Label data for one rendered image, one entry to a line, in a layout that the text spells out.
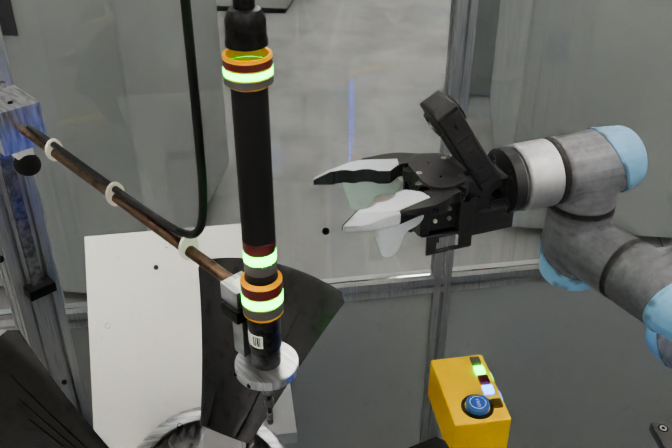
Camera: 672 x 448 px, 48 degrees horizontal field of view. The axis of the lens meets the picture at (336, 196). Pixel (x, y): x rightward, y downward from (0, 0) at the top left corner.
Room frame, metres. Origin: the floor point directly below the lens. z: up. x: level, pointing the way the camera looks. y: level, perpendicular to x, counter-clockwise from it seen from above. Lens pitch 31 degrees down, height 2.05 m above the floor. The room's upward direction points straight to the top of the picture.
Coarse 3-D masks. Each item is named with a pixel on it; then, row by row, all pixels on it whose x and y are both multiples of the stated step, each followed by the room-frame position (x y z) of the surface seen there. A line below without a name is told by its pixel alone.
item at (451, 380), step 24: (432, 360) 1.03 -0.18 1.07; (456, 360) 1.03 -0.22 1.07; (432, 384) 1.01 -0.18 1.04; (456, 384) 0.97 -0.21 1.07; (480, 384) 0.97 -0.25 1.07; (456, 408) 0.92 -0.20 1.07; (504, 408) 0.92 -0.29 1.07; (456, 432) 0.88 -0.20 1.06; (480, 432) 0.89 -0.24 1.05; (504, 432) 0.89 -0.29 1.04
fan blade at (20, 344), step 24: (0, 336) 0.70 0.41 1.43; (0, 360) 0.69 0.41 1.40; (24, 360) 0.68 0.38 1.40; (0, 384) 0.68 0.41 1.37; (24, 384) 0.67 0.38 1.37; (48, 384) 0.67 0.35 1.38; (0, 408) 0.67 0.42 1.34; (24, 408) 0.66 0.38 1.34; (48, 408) 0.66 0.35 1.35; (72, 408) 0.65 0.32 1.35; (0, 432) 0.66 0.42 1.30; (24, 432) 0.65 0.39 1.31; (48, 432) 0.65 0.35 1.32; (72, 432) 0.64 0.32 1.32
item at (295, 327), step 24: (240, 264) 0.84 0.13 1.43; (216, 288) 0.83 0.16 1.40; (288, 288) 0.79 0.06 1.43; (312, 288) 0.78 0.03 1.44; (336, 288) 0.77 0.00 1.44; (216, 312) 0.81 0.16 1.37; (288, 312) 0.76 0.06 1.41; (312, 312) 0.75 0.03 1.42; (336, 312) 0.75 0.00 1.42; (216, 336) 0.78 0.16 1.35; (288, 336) 0.74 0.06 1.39; (312, 336) 0.73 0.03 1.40; (216, 360) 0.76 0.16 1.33; (216, 384) 0.73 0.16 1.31; (240, 384) 0.71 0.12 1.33; (216, 408) 0.71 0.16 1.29; (240, 408) 0.69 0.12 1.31; (264, 408) 0.68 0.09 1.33; (240, 432) 0.67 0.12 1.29
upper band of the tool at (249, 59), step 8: (264, 48) 0.64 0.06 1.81; (224, 56) 0.61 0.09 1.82; (232, 56) 0.63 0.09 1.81; (240, 56) 0.64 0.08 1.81; (248, 56) 0.64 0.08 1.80; (264, 56) 0.64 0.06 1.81; (240, 64) 0.60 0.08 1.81; (248, 64) 0.60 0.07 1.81; (256, 64) 0.60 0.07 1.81; (232, 72) 0.60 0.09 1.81; (256, 72) 0.60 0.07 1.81; (232, 80) 0.60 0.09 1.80; (264, 80) 0.60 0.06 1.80; (264, 88) 0.61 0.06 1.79
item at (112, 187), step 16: (192, 32) 0.68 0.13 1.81; (192, 48) 0.68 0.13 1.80; (192, 64) 0.68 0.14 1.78; (192, 80) 0.68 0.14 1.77; (192, 96) 0.68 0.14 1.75; (192, 112) 0.68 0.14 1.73; (32, 128) 1.00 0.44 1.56; (48, 144) 0.95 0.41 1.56; (80, 160) 0.90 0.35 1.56; (96, 176) 0.86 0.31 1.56; (112, 192) 0.83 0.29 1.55; (144, 208) 0.78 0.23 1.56; (160, 224) 0.75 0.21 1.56; (192, 240) 0.72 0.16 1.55
